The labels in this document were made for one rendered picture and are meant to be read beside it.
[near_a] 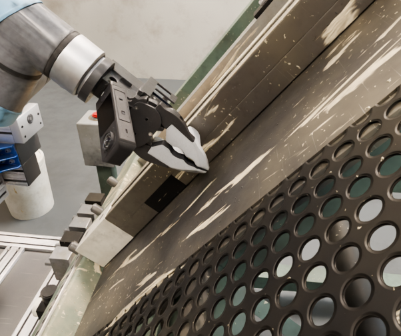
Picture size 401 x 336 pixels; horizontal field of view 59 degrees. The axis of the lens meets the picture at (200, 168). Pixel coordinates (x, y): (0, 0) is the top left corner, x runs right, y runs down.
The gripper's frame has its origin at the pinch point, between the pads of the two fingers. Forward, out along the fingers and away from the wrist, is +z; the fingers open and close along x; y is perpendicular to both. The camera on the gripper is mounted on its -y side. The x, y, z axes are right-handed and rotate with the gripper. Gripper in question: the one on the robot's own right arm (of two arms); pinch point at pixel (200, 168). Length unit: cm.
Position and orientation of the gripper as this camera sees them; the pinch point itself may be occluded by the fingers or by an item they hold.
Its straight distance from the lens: 53.1
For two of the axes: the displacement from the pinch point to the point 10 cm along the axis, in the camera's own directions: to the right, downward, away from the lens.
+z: 7.7, 5.8, 2.5
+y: 1.3, -5.3, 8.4
